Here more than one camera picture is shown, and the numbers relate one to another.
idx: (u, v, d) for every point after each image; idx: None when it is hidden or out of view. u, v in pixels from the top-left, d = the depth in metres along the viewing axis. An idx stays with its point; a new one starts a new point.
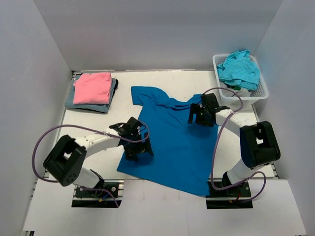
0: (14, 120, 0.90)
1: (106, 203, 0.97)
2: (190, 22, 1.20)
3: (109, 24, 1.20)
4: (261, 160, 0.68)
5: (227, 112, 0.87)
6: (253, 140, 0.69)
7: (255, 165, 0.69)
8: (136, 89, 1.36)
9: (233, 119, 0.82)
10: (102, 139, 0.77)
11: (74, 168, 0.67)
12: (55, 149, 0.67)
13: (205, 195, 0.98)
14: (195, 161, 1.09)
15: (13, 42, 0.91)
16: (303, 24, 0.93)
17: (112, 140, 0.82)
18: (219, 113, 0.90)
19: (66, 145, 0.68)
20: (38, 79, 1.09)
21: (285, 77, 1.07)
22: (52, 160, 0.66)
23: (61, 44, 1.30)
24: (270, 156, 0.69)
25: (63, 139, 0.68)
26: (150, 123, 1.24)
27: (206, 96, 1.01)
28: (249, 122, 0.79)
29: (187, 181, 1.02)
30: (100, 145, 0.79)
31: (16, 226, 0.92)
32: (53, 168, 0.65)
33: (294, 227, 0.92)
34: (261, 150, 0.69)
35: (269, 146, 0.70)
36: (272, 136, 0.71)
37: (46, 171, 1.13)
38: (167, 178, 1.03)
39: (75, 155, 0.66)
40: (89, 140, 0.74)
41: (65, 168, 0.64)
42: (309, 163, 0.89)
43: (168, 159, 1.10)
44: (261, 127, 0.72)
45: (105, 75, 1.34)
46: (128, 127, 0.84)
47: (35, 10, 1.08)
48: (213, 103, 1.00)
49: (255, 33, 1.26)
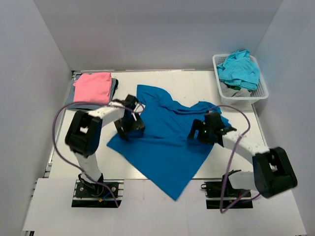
0: (14, 120, 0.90)
1: (106, 203, 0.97)
2: (190, 22, 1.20)
3: (109, 24, 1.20)
4: (277, 190, 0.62)
5: (235, 135, 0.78)
6: (268, 168, 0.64)
7: (271, 195, 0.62)
8: (142, 88, 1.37)
9: (242, 143, 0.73)
10: (112, 110, 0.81)
11: (95, 138, 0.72)
12: (73, 125, 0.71)
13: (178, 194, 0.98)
14: (182, 164, 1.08)
15: (13, 42, 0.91)
16: (303, 24, 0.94)
17: (119, 111, 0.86)
18: (226, 134, 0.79)
19: (82, 119, 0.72)
20: (38, 79, 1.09)
21: (285, 77, 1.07)
22: (73, 134, 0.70)
23: (61, 44, 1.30)
24: (287, 184, 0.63)
25: (78, 114, 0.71)
26: (148, 121, 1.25)
27: (211, 115, 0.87)
28: (261, 146, 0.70)
29: (164, 180, 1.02)
30: (110, 116, 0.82)
31: (16, 226, 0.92)
32: (76, 141, 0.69)
33: (295, 227, 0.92)
34: (276, 179, 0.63)
35: (285, 174, 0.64)
36: (288, 163, 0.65)
37: (46, 171, 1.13)
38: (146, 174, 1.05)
39: (94, 125, 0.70)
40: (101, 112, 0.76)
41: (88, 137, 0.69)
42: (309, 163, 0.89)
43: (154, 157, 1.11)
44: (273, 153, 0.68)
45: (105, 76, 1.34)
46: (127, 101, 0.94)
47: (35, 10, 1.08)
48: (218, 123, 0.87)
49: (255, 33, 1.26)
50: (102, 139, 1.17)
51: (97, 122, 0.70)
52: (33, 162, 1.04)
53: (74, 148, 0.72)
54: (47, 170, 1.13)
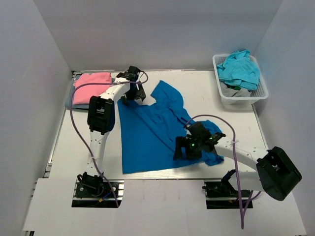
0: (14, 120, 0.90)
1: (106, 203, 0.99)
2: (190, 22, 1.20)
3: (109, 24, 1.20)
4: (288, 191, 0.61)
5: (227, 142, 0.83)
6: (273, 171, 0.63)
7: (284, 196, 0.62)
8: (159, 86, 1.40)
9: (238, 150, 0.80)
10: (118, 89, 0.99)
11: (111, 116, 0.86)
12: (91, 109, 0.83)
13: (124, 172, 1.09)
14: (157, 161, 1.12)
15: (13, 42, 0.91)
16: (303, 23, 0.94)
17: (124, 87, 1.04)
18: (218, 144, 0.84)
19: (97, 103, 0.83)
20: (38, 79, 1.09)
21: (285, 77, 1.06)
22: (93, 118, 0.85)
23: (61, 44, 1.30)
24: (294, 181, 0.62)
25: (93, 101, 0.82)
26: (150, 113, 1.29)
27: (195, 126, 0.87)
28: (258, 150, 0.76)
29: (132, 164, 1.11)
30: (118, 94, 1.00)
31: (16, 226, 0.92)
32: (98, 122, 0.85)
33: (294, 227, 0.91)
34: (283, 179, 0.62)
35: (289, 172, 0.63)
36: (289, 160, 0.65)
37: (46, 171, 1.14)
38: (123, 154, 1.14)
39: (108, 108, 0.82)
40: (110, 93, 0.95)
41: (106, 119, 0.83)
42: (309, 163, 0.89)
43: (137, 146, 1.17)
44: (272, 154, 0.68)
45: (105, 75, 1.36)
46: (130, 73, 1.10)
47: (35, 10, 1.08)
48: (204, 132, 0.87)
49: (255, 33, 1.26)
50: None
51: (110, 105, 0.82)
52: (33, 162, 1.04)
53: (95, 127, 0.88)
54: (47, 170, 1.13)
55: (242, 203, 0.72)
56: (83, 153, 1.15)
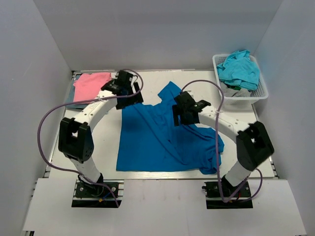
0: (14, 120, 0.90)
1: (106, 203, 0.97)
2: (190, 22, 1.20)
3: (109, 24, 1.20)
4: (260, 162, 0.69)
5: (211, 112, 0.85)
6: (250, 144, 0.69)
7: (255, 166, 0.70)
8: (169, 86, 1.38)
9: (222, 121, 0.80)
10: (100, 105, 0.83)
11: (86, 144, 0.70)
12: (62, 133, 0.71)
13: (118, 169, 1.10)
14: (153, 161, 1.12)
15: (13, 42, 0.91)
16: (303, 23, 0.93)
17: (109, 103, 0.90)
18: (203, 112, 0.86)
19: (70, 126, 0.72)
20: (38, 79, 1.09)
21: (285, 77, 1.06)
22: (64, 144, 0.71)
23: (61, 44, 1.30)
24: (267, 154, 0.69)
25: (64, 124, 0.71)
26: (154, 114, 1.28)
27: (180, 95, 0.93)
28: (240, 123, 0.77)
29: (127, 162, 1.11)
30: (100, 112, 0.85)
31: (16, 226, 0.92)
32: (70, 150, 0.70)
33: (294, 226, 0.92)
34: (258, 152, 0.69)
35: (265, 145, 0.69)
36: (266, 134, 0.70)
37: (46, 171, 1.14)
38: (121, 151, 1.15)
39: (81, 132, 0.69)
40: (88, 114, 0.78)
41: (78, 146, 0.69)
42: (309, 163, 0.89)
43: (134, 145, 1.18)
44: (252, 127, 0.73)
45: (105, 75, 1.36)
46: (121, 81, 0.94)
47: (35, 9, 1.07)
48: (189, 102, 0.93)
49: (255, 33, 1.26)
50: (102, 139, 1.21)
51: (84, 130, 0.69)
52: (33, 162, 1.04)
53: (69, 155, 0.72)
54: (47, 170, 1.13)
55: (220, 189, 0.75)
56: None
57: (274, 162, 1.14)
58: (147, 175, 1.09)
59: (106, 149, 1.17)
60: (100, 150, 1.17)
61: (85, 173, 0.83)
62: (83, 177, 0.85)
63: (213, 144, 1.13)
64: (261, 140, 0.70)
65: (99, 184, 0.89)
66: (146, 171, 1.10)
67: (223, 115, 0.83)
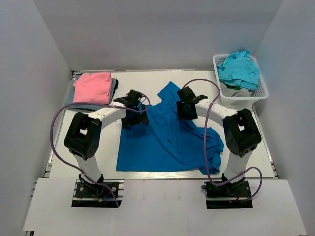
0: (14, 120, 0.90)
1: (106, 203, 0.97)
2: (190, 22, 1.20)
3: (109, 24, 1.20)
4: (245, 147, 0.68)
5: (206, 103, 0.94)
6: (236, 129, 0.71)
7: (241, 151, 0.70)
8: (169, 86, 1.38)
9: (213, 109, 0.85)
10: (112, 111, 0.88)
11: (94, 141, 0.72)
12: (73, 126, 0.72)
13: (117, 169, 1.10)
14: (152, 161, 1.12)
15: (13, 42, 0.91)
16: (303, 23, 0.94)
17: (120, 112, 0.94)
18: (199, 103, 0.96)
19: (81, 121, 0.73)
20: (38, 79, 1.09)
21: (285, 77, 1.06)
22: (72, 136, 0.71)
23: (61, 44, 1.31)
24: (254, 140, 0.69)
25: (78, 116, 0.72)
26: (154, 114, 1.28)
27: (182, 90, 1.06)
28: (230, 111, 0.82)
29: (127, 162, 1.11)
30: (110, 117, 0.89)
31: (16, 227, 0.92)
32: (75, 144, 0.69)
33: (294, 227, 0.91)
34: (244, 137, 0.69)
35: (252, 132, 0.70)
36: (253, 122, 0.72)
37: (46, 171, 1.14)
38: (121, 151, 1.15)
39: (92, 127, 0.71)
40: (101, 114, 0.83)
41: (86, 141, 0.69)
42: (309, 163, 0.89)
43: (134, 145, 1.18)
44: (241, 115, 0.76)
45: (105, 75, 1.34)
46: (131, 99, 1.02)
47: (35, 10, 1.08)
48: (190, 96, 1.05)
49: (255, 33, 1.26)
50: (102, 139, 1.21)
51: (96, 125, 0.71)
52: (33, 162, 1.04)
53: (73, 151, 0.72)
54: (47, 170, 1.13)
55: (211, 183, 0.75)
56: None
57: (274, 162, 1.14)
58: (147, 175, 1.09)
59: (107, 149, 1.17)
60: (100, 149, 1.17)
61: (87, 171, 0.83)
62: (84, 176, 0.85)
63: (213, 145, 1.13)
64: (248, 128, 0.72)
65: (99, 184, 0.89)
66: (146, 171, 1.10)
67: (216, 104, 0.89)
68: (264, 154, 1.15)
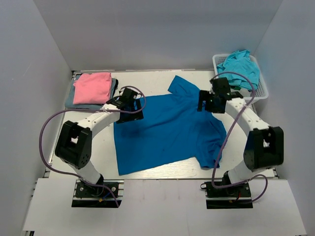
0: (14, 120, 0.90)
1: (106, 203, 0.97)
2: (190, 22, 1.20)
3: (109, 24, 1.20)
4: (262, 164, 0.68)
5: (239, 104, 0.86)
6: (261, 146, 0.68)
7: (256, 168, 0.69)
8: (175, 81, 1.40)
9: (244, 114, 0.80)
10: (103, 117, 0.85)
11: (85, 150, 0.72)
12: (63, 136, 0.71)
13: (119, 170, 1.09)
14: (154, 155, 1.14)
15: (13, 42, 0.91)
16: (303, 23, 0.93)
17: (112, 115, 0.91)
18: (231, 101, 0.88)
19: (72, 129, 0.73)
20: (38, 78, 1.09)
21: (285, 76, 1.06)
22: (62, 146, 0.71)
23: (61, 44, 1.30)
24: (273, 162, 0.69)
25: (67, 125, 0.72)
26: (156, 113, 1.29)
27: (218, 80, 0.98)
28: (261, 122, 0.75)
29: (129, 162, 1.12)
30: (102, 124, 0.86)
31: (16, 227, 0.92)
32: (67, 153, 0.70)
33: (294, 227, 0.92)
34: (265, 156, 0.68)
35: (274, 153, 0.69)
36: (281, 144, 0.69)
37: (46, 171, 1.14)
38: (122, 152, 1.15)
39: (82, 137, 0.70)
40: (91, 121, 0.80)
41: (77, 151, 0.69)
42: (308, 163, 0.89)
43: (135, 145, 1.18)
44: (270, 132, 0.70)
45: (105, 75, 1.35)
46: (125, 98, 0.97)
47: (35, 9, 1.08)
48: (224, 89, 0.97)
49: (255, 33, 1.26)
50: (102, 139, 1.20)
51: (86, 134, 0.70)
52: (33, 162, 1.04)
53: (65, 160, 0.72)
54: (47, 170, 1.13)
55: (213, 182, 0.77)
56: None
57: None
58: (147, 174, 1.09)
59: (107, 149, 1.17)
60: (98, 150, 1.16)
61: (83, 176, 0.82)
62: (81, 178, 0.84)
63: (216, 138, 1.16)
64: (273, 147, 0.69)
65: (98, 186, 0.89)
66: (146, 171, 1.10)
67: (250, 109, 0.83)
68: None
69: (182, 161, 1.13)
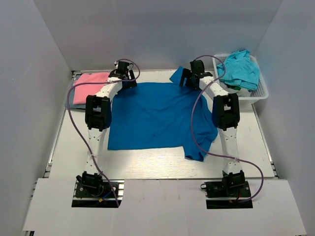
0: (13, 120, 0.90)
1: (106, 203, 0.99)
2: (190, 21, 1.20)
3: (109, 24, 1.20)
4: (224, 122, 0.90)
5: (208, 79, 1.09)
6: (221, 108, 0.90)
7: (221, 126, 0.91)
8: (179, 72, 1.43)
9: (212, 87, 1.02)
10: (112, 86, 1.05)
11: (108, 114, 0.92)
12: (88, 108, 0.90)
13: (111, 148, 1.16)
14: (143, 138, 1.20)
15: (13, 41, 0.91)
16: (303, 23, 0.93)
17: (117, 85, 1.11)
18: (202, 78, 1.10)
19: (93, 102, 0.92)
20: (38, 78, 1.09)
21: (285, 76, 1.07)
22: (89, 115, 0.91)
23: (61, 44, 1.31)
24: (233, 119, 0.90)
25: (89, 99, 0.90)
26: (152, 99, 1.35)
27: (195, 62, 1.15)
28: (223, 91, 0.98)
29: (121, 142, 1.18)
30: (113, 92, 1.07)
31: (17, 226, 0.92)
32: (95, 119, 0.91)
33: (295, 227, 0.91)
34: (225, 115, 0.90)
35: (233, 113, 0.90)
36: (237, 104, 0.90)
37: (46, 171, 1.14)
38: (117, 133, 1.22)
39: (104, 105, 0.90)
40: (105, 92, 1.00)
41: (103, 115, 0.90)
42: (308, 162, 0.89)
43: (128, 127, 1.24)
44: (230, 97, 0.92)
45: (105, 76, 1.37)
46: (121, 69, 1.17)
47: (35, 10, 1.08)
48: (199, 69, 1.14)
49: (255, 32, 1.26)
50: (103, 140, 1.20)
51: (107, 102, 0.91)
52: (33, 162, 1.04)
53: (94, 126, 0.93)
54: (47, 170, 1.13)
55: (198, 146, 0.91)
56: (82, 153, 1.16)
57: (274, 162, 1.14)
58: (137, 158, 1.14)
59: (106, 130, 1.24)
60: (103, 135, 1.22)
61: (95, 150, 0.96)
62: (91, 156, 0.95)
63: (207, 132, 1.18)
64: (232, 108, 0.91)
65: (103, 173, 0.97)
66: (146, 171, 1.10)
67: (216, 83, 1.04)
68: (264, 154, 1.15)
69: (182, 161, 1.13)
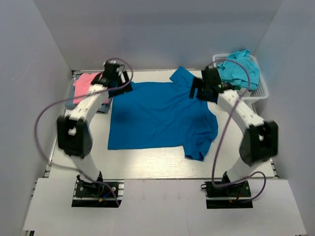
0: (13, 120, 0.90)
1: (106, 203, 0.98)
2: (190, 21, 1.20)
3: (109, 24, 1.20)
4: (257, 159, 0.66)
5: (232, 97, 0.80)
6: (256, 141, 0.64)
7: (252, 162, 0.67)
8: (178, 72, 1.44)
9: (238, 110, 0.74)
10: (93, 100, 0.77)
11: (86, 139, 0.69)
12: (60, 132, 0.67)
13: (111, 148, 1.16)
14: (143, 138, 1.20)
15: (13, 41, 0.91)
16: (303, 23, 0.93)
17: (101, 97, 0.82)
18: (223, 95, 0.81)
19: (68, 122, 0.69)
20: (38, 78, 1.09)
21: (285, 76, 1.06)
22: (63, 142, 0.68)
23: (61, 44, 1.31)
24: (267, 155, 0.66)
25: (60, 121, 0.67)
26: (152, 99, 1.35)
27: (207, 70, 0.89)
28: (255, 117, 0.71)
29: (121, 142, 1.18)
30: (94, 106, 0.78)
31: (17, 226, 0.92)
32: (71, 146, 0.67)
33: (295, 227, 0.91)
34: (259, 149, 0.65)
35: (269, 147, 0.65)
36: (276, 137, 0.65)
37: (46, 171, 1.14)
38: (116, 132, 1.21)
39: (80, 129, 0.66)
40: (82, 109, 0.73)
41: (79, 140, 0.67)
42: (308, 162, 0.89)
43: (128, 127, 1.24)
44: (265, 125, 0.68)
45: None
46: (109, 73, 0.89)
47: (35, 10, 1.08)
48: (214, 79, 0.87)
49: (255, 32, 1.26)
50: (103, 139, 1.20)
51: (82, 126, 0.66)
52: (33, 162, 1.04)
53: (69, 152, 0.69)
54: (47, 170, 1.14)
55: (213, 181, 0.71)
56: None
57: (274, 162, 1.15)
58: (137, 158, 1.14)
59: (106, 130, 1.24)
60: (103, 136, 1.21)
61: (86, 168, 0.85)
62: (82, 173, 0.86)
63: (207, 132, 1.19)
64: (268, 140, 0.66)
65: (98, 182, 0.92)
66: (146, 171, 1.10)
67: (242, 104, 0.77)
68: None
69: (182, 161, 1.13)
